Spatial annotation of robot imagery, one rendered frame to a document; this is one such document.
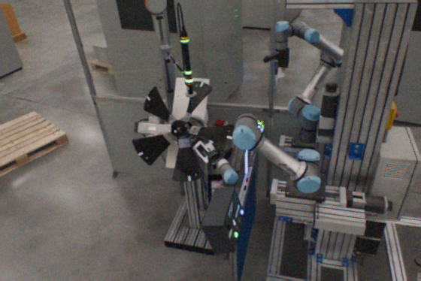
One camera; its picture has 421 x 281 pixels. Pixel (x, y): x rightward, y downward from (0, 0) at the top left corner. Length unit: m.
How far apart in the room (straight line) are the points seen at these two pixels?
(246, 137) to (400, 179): 0.95
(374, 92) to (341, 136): 0.31
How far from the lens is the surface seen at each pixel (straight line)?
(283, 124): 2.98
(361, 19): 1.79
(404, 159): 2.11
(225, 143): 2.21
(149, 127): 2.53
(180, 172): 2.27
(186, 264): 3.00
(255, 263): 2.97
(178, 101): 2.61
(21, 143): 4.89
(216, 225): 1.57
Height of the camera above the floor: 2.42
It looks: 35 degrees down
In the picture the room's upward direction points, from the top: 5 degrees counter-clockwise
